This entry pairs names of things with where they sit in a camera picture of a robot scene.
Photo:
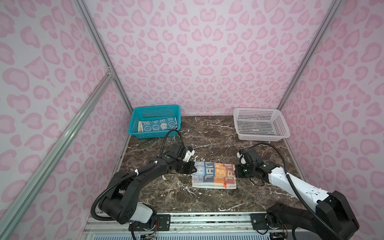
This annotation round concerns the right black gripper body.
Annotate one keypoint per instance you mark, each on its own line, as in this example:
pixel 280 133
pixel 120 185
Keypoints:
pixel 246 171

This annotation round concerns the grey patterned towel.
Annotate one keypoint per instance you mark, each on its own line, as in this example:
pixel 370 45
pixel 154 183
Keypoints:
pixel 214 176

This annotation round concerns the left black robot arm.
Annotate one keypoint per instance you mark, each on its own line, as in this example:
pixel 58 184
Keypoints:
pixel 120 200

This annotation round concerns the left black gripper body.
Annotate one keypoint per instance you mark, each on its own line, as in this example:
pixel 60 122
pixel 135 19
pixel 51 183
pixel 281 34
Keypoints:
pixel 184 167

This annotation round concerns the teal bunny towel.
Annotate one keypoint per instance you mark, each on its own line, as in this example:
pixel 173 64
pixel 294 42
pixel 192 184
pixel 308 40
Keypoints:
pixel 160 125

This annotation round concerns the orange bunny towel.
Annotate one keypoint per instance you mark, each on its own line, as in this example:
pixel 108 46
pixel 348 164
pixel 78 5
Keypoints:
pixel 140 127

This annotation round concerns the right corner aluminium post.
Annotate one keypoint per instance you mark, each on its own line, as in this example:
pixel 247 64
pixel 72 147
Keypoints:
pixel 328 19

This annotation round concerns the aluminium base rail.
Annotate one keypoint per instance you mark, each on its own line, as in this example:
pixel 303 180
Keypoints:
pixel 224 226

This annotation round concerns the diagonal aluminium frame bar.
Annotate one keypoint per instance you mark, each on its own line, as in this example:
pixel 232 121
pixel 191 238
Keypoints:
pixel 20 205

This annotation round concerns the teal plastic basket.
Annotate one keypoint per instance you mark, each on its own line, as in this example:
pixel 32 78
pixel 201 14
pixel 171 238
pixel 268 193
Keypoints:
pixel 153 113

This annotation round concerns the left corner aluminium post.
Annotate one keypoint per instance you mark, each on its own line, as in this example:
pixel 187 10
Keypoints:
pixel 91 27

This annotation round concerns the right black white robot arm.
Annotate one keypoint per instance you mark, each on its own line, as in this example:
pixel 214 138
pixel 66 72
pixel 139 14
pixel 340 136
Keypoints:
pixel 328 215

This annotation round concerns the white plastic basket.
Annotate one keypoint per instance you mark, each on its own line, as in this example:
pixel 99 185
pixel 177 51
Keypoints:
pixel 258 124

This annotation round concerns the corner aluminium post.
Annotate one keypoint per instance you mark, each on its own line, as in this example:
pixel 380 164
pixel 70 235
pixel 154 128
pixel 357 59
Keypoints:
pixel 328 19
pixel 91 27

